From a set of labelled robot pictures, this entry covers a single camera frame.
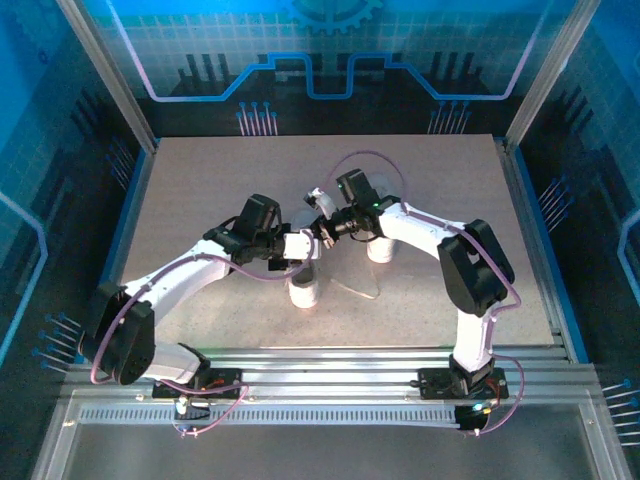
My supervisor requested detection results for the white sneaker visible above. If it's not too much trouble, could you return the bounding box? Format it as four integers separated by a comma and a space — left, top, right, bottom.
365, 172, 397, 265
287, 208, 321, 310

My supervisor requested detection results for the white shoelace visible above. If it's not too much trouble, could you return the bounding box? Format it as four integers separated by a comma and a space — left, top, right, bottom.
330, 259, 382, 301

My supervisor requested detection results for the blue table edge strip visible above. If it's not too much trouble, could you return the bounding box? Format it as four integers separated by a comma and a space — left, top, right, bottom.
82, 147, 157, 326
512, 144, 591, 365

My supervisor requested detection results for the small controller board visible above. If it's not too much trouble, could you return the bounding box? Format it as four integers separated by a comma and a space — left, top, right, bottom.
172, 394, 212, 435
454, 402, 490, 432

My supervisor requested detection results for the grey metal front panel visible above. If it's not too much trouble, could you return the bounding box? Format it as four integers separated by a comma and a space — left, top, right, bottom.
29, 388, 634, 480

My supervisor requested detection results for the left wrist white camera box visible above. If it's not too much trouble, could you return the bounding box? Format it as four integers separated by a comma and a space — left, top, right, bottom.
281, 228, 317, 263

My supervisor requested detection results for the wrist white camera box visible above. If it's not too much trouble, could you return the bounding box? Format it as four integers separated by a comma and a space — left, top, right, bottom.
303, 186, 342, 222
281, 228, 317, 263

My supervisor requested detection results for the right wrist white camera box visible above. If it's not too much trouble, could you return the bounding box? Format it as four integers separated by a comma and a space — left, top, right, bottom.
303, 186, 342, 222

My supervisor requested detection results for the aluminium front frame rail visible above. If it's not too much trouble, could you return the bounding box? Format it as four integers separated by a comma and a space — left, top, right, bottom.
62, 346, 599, 404

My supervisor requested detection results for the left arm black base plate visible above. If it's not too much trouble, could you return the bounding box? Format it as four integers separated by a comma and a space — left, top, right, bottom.
152, 368, 245, 400

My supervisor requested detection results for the slotted grey cable duct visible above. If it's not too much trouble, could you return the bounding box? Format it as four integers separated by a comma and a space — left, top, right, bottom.
78, 407, 462, 430

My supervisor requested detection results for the aluminium side rail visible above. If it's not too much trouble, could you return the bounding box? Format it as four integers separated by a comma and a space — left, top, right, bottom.
493, 137, 571, 351

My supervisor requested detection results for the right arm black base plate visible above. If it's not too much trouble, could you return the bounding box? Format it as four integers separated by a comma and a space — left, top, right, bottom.
418, 367, 510, 400

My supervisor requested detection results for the aluminium frame post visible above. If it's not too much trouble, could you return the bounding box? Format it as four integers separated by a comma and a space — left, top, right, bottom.
504, 0, 604, 151
54, 0, 159, 154

